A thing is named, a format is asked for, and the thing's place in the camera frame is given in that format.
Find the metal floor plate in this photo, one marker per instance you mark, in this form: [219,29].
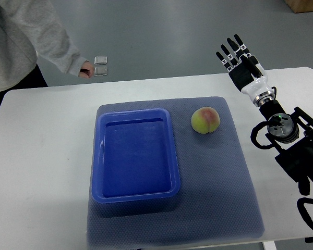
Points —
[100,60]
[101,71]

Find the grey sweatshirt forearm sleeve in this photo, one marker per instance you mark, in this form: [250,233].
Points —
[40,23]

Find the upper metal floor plate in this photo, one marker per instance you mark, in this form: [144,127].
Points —
[100,60]

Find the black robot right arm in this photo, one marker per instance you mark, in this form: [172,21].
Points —
[292,136]

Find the green red peach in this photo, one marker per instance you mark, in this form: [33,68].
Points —
[205,120]

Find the person's hand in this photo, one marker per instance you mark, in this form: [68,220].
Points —
[86,70]

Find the blue grey mesh mat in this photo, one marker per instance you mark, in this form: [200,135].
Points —
[216,200]

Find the lower metal floor plate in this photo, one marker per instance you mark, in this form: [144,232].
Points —
[101,71]

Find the brown wooden box corner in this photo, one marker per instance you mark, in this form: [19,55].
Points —
[301,6]

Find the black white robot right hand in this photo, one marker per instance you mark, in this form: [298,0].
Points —
[245,71]

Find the white table leg frame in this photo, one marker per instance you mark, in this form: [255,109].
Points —
[269,245]

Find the blue plastic tray plate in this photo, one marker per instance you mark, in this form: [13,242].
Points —
[134,157]

